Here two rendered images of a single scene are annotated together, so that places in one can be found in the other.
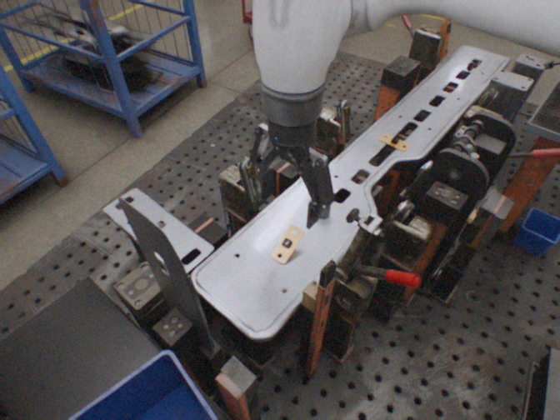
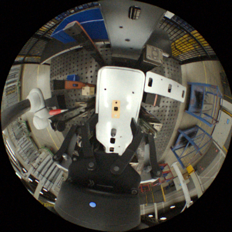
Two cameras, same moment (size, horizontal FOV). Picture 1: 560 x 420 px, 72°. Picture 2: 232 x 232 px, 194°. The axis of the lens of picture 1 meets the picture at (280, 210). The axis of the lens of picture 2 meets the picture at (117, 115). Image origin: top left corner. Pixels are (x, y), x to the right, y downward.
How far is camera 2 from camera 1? 0.56 m
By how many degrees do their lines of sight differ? 28
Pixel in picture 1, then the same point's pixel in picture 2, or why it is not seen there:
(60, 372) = not seen: hidden behind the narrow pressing
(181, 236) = (159, 89)
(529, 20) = not seen: outside the picture
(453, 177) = (74, 157)
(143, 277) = (156, 55)
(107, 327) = (151, 41)
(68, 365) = not seen: hidden behind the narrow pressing
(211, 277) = (136, 77)
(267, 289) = (111, 85)
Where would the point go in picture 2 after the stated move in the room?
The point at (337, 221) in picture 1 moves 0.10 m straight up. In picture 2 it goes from (106, 130) to (103, 142)
